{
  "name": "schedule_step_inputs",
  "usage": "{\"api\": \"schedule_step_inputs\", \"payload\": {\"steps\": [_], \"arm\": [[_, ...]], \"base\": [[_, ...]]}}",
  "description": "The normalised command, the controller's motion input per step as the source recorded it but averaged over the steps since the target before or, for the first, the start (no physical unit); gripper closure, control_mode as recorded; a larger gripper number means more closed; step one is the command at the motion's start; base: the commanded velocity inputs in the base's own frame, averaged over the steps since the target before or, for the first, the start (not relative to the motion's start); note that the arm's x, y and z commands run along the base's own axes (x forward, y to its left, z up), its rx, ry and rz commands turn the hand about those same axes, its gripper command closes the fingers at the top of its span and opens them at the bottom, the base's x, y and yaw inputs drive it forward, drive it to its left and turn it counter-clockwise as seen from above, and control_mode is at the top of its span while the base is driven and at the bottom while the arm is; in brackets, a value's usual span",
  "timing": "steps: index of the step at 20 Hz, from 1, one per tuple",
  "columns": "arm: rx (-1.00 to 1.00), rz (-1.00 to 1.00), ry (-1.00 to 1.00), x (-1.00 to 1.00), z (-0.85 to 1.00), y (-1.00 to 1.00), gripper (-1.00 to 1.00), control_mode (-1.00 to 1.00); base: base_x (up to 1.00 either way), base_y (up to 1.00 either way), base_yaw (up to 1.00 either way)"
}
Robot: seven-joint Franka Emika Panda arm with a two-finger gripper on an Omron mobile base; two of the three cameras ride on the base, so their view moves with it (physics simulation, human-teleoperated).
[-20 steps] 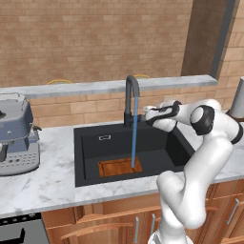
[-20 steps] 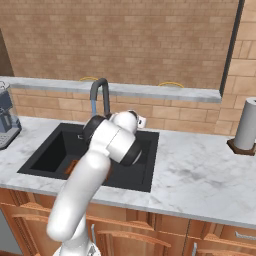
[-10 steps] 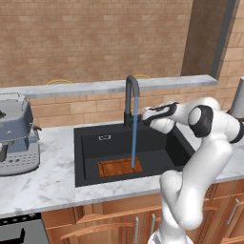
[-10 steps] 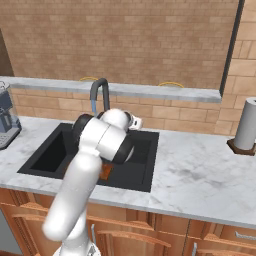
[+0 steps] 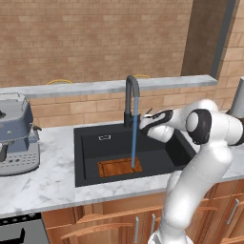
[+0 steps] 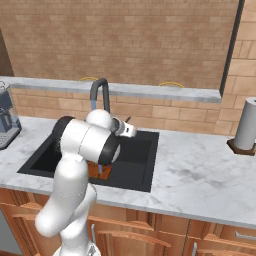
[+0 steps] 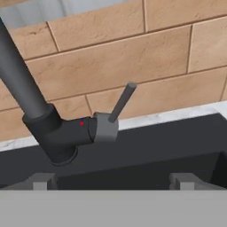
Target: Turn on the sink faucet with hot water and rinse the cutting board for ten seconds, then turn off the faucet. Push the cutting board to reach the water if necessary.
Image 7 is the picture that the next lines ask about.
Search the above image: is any dark grey sink faucet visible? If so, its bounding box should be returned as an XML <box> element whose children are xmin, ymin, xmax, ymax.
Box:
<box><xmin>0</xmin><ymin>17</ymin><xmax>98</xmax><ymax>167</ymax></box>

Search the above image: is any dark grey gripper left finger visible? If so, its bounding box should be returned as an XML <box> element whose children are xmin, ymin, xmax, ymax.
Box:
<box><xmin>2</xmin><ymin>172</ymin><xmax>58</xmax><ymax>191</ymax></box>

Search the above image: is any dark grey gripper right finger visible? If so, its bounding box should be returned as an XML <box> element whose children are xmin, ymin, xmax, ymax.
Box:
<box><xmin>168</xmin><ymin>172</ymin><xmax>225</xmax><ymax>191</ymax></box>

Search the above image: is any black sink basin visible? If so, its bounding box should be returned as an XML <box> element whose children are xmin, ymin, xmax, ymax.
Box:
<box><xmin>0</xmin><ymin>111</ymin><xmax>227</xmax><ymax>191</ymax></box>

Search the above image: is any grey faucet lever handle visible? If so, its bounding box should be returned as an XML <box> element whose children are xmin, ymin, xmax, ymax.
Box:
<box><xmin>91</xmin><ymin>82</ymin><xmax>137</xmax><ymax>144</ymax></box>

